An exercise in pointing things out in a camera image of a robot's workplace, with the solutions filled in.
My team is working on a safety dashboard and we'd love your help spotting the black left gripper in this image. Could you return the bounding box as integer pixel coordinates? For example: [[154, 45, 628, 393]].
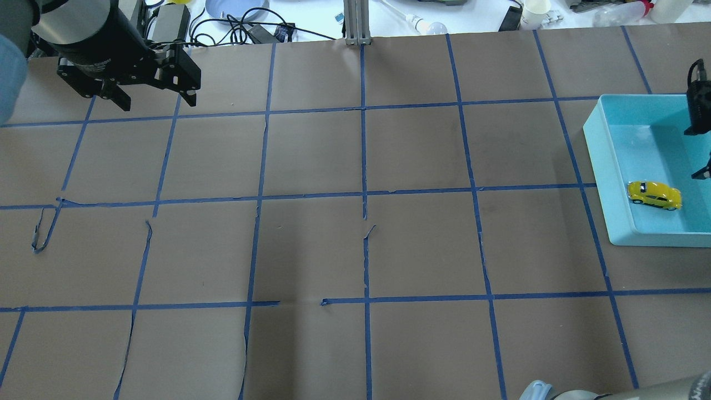
[[57, 6, 202, 112]]

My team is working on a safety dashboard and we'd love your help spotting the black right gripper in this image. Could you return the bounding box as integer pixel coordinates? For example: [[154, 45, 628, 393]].
[[683, 79, 711, 180]]

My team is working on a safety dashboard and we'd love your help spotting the yellow beetle toy car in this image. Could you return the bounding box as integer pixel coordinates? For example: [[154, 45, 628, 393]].
[[627, 181, 683, 211]]

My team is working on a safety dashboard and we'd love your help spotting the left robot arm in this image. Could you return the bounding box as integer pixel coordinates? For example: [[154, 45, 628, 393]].
[[2, 1, 202, 123]]

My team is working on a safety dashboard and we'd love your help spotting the turquoise plastic bin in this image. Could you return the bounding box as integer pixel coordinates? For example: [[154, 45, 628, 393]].
[[583, 94, 710, 248]]

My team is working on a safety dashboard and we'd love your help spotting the blue plate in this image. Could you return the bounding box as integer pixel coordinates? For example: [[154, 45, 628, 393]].
[[204, 1, 269, 21]]

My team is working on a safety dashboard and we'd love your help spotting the clear plastic bottle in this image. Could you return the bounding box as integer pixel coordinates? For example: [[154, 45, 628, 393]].
[[592, 1, 655, 27]]

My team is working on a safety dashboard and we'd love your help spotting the white paper cup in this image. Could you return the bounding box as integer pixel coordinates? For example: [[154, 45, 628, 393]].
[[519, 0, 551, 31]]

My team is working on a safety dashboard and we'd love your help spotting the white light bulb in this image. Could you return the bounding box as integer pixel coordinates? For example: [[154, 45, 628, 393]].
[[380, 1, 449, 36]]

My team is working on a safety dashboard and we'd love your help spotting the aluminium frame post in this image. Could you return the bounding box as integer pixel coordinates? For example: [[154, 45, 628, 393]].
[[343, 0, 372, 46]]

